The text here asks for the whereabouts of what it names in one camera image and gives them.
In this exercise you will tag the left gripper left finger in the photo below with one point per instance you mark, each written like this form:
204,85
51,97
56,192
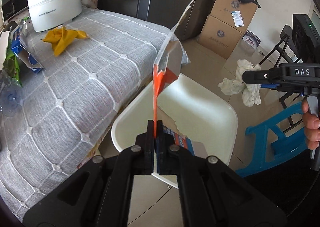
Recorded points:
99,193

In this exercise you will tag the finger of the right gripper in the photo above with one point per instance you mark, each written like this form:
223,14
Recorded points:
269,86
263,77

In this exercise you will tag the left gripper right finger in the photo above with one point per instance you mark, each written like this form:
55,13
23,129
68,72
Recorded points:
212,194

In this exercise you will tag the orange fish snack bag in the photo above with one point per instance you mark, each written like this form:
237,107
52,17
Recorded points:
167,65

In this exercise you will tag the green onion rings bag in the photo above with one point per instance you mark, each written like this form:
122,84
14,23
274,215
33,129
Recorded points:
11,66

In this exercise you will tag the white trash bin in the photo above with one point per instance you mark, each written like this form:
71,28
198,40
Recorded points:
200,114

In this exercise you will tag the person's right hand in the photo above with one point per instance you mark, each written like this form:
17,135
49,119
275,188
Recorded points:
311,127

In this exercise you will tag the white crumpled cloth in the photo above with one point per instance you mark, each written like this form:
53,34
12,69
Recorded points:
250,92

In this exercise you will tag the black folding chair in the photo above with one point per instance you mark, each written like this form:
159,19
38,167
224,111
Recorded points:
286,38

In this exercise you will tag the small white blue box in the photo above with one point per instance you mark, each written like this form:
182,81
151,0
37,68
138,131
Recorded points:
251,39

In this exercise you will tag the blue plastic stool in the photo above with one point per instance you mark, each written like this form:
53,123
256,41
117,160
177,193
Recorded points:
272,145

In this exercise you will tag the lower cardboard box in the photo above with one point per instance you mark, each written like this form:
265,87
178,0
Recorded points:
219,37

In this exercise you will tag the cardboard box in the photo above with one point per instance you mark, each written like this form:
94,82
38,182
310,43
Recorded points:
219,37
234,13

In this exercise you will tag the beige snack packet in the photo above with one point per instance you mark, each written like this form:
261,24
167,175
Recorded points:
170,127

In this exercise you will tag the upper cardboard box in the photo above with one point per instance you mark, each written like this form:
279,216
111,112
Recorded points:
234,13

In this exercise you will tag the grey checked tablecloth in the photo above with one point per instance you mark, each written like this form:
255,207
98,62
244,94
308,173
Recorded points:
70,105

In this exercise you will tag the clear crushed plastic bottle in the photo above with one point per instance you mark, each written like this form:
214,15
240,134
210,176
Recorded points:
11,95

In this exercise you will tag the blue white snack bag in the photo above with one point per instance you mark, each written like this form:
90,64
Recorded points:
19,46

